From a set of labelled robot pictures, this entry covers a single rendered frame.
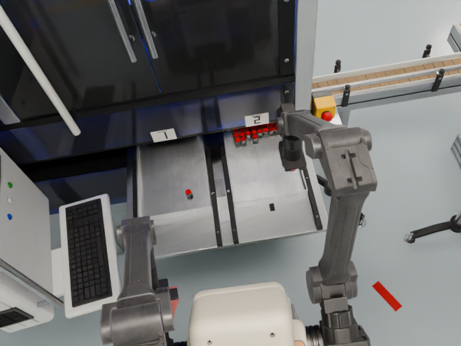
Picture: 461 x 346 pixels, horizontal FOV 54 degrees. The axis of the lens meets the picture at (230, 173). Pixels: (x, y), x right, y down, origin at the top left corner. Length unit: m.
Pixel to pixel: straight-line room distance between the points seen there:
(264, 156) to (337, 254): 0.81
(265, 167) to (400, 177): 1.25
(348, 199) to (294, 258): 1.65
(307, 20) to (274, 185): 0.59
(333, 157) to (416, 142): 2.13
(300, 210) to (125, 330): 0.98
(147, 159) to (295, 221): 0.62
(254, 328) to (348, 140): 0.40
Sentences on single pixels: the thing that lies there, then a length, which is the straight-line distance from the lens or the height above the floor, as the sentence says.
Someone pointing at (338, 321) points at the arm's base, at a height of 1.24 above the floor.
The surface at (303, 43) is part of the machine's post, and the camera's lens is 1.40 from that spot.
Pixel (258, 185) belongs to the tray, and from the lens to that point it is 1.62.
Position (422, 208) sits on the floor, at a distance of 2.68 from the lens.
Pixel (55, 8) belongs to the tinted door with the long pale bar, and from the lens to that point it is 1.30.
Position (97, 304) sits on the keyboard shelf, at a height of 0.80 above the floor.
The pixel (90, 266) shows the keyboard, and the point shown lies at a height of 0.83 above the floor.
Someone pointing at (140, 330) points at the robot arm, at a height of 1.61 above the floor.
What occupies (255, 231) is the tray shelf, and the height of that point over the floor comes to 0.88.
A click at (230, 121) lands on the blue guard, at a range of 1.61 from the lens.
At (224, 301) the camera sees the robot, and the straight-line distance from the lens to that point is 0.98.
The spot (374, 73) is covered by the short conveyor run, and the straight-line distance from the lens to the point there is 1.91.
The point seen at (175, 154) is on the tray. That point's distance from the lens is 1.75.
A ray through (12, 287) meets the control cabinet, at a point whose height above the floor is 1.09.
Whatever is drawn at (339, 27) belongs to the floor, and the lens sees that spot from 3.53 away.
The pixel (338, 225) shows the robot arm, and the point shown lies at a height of 1.49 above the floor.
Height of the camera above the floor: 2.28
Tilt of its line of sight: 57 degrees down
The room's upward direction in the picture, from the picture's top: 11 degrees counter-clockwise
